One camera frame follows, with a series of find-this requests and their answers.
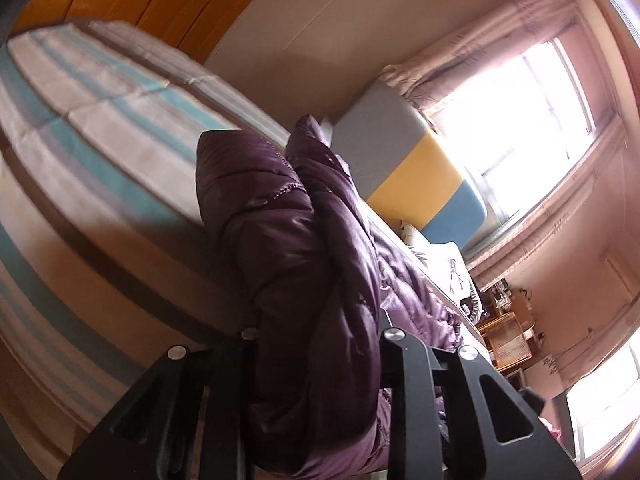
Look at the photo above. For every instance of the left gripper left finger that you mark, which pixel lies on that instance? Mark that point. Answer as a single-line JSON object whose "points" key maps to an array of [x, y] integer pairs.
{"points": [[185, 418]]}

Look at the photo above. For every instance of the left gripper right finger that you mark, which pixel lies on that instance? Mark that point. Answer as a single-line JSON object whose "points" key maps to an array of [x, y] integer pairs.
{"points": [[454, 416]]}

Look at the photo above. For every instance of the purple quilted down jacket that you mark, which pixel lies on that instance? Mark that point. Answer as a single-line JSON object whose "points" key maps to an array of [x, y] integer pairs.
{"points": [[318, 276]]}

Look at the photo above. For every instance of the rattan wooden chair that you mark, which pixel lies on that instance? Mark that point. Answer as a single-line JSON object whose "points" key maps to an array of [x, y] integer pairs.
{"points": [[510, 339]]}

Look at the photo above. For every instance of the cluttered wooden desk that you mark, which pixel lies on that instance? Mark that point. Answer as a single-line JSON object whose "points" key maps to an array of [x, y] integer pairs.
{"points": [[500, 299]]}

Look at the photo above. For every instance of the white printed pillow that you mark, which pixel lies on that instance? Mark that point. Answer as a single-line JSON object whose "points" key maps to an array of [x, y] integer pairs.
{"points": [[444, 263]]}

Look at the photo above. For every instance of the striped bed cover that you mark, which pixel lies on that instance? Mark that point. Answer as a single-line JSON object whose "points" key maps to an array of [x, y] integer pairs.
{"points": [[104, 259]]}

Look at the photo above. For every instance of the right pink curtain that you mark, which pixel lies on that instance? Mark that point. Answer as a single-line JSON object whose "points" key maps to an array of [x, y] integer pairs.
{"points": [[513, 245]]}

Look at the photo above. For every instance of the pink curtain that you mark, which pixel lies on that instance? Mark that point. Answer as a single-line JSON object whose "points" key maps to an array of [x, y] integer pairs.
{"points": [[506, 32], [513, 245]]}

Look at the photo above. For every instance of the grey yellow blue sofa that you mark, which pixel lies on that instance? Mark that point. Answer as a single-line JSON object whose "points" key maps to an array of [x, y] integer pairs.
{"points": [[402, 171]]}

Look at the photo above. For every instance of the window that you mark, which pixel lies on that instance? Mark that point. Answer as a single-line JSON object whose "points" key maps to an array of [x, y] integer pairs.
{"points": [[518, 127]]}

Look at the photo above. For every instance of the left pink curtain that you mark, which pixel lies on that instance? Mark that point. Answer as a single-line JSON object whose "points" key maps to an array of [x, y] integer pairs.
{"points": [[506, 32]]}

